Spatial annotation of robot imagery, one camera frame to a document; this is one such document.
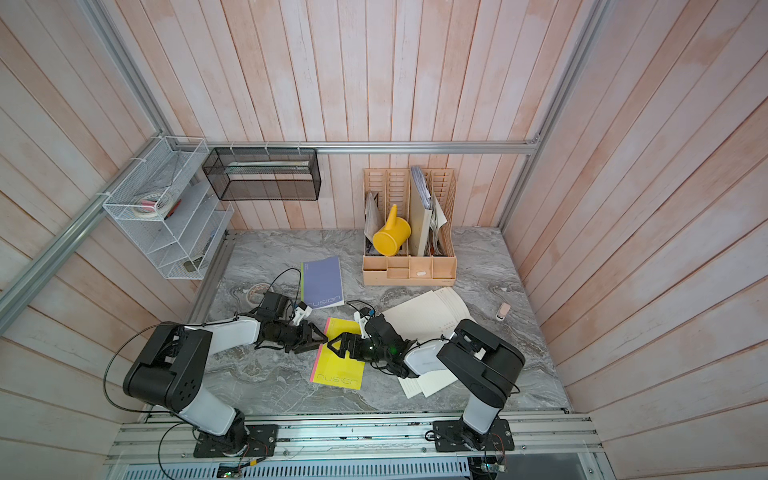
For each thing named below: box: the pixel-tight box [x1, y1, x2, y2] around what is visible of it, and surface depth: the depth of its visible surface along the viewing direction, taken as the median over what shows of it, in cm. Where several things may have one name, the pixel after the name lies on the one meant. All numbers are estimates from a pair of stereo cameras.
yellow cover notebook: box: [310, 317, 365, 390], surface depth 87 cm
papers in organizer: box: [429, 195, 448, 256], surface depth 100 cm
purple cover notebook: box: [300, 256, 345, 310], surface depth 106 cm
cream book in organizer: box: [409, 174, 432, 257], surface depth 100 cm
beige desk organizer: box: [362, 168, 457, 286], surface depth 105 cm
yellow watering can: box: [372, 204, 411, 256], surface depth 100 cm
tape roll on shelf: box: [132, 191, 173, 218], surface depth 75 cm
